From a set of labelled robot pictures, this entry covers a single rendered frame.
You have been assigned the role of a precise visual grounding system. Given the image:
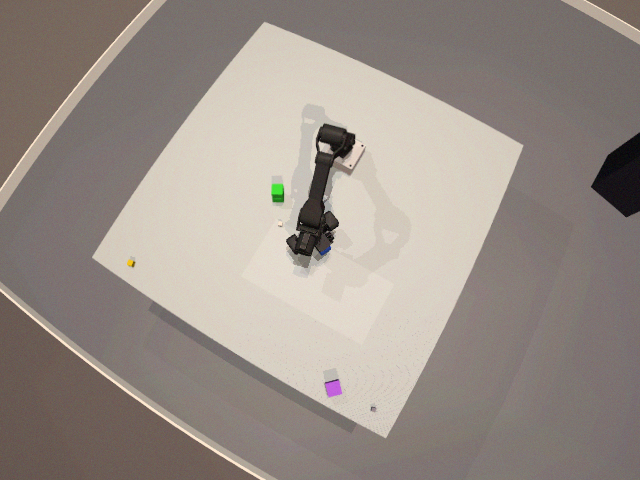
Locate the purple cube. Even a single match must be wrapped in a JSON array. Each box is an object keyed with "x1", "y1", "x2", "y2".
[{"x1": 325, "y1": 379, "x2": 342, "y2": 397}]

